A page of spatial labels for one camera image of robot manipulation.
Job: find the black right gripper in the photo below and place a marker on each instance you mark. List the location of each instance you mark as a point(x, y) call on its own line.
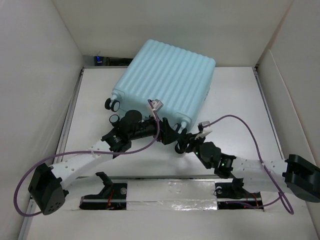
point(183, 144)

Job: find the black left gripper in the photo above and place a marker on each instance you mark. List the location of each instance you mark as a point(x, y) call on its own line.
point(167, 134)

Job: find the light blue hard-shell suitcase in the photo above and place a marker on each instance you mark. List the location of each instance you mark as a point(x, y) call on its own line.
point(177, 77)

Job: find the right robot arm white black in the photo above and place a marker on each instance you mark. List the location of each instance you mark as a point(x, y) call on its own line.
point(294, 175)

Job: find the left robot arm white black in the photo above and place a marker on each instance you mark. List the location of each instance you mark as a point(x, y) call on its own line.
point(49, 184)

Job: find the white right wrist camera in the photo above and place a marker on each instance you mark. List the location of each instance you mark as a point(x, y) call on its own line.
point(204, 129)

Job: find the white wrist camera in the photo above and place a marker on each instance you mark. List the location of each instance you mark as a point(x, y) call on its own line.
point(204, 129)
point(154, 106)

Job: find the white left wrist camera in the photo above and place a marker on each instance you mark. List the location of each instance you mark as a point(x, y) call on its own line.
point(154, 106)

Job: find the metal base rail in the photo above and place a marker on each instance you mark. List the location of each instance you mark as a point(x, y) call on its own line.
point(101, 193)

